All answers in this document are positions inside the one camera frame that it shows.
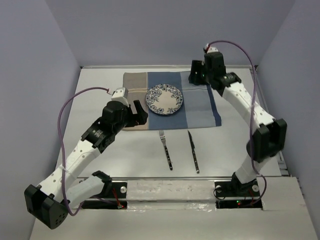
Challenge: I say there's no blue floral ceramic plate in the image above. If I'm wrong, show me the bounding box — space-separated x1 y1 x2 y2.
145 84 184 115

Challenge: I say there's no blue beige checked cloth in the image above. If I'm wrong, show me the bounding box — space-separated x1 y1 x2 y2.
122 71 222 131

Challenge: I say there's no steel knife patterned handle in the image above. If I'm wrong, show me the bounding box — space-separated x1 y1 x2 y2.
187 130 200 174

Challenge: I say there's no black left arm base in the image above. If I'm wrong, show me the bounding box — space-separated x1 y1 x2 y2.
81 181 128 210

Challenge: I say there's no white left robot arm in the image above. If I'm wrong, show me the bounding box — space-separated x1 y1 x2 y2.
24 100 148 230

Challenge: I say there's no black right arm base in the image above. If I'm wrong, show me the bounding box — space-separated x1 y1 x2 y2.
213 180 263 210

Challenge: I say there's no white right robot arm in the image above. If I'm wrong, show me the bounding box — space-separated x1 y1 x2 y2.
188 51 287 196

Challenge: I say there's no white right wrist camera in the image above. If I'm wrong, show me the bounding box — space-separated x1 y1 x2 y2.
203 43 218 54

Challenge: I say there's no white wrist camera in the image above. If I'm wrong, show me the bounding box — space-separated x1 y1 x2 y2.
111 87 128 105
203 43 218 54

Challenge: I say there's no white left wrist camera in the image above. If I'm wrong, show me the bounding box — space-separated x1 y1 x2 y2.
111 87 128 105

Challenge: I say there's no steel fork patterned handle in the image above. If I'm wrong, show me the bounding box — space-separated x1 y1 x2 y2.
158 130 173 171

